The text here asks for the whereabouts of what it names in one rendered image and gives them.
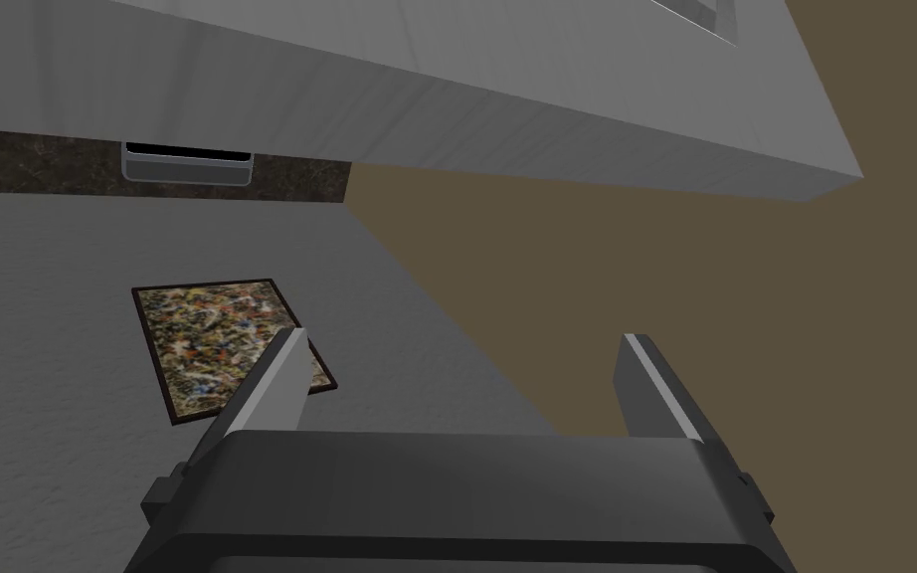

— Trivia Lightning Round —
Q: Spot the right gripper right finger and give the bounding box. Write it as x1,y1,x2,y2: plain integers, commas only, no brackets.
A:
613,333,724,444

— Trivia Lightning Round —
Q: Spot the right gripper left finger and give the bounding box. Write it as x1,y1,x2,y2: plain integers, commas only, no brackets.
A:
202,325,310,449

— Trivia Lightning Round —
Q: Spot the grey cupboard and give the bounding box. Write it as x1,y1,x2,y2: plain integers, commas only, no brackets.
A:
0,0,865,204

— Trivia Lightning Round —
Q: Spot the framed speckled abstract picture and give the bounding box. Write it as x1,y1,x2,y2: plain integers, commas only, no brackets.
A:
130,278,339,427

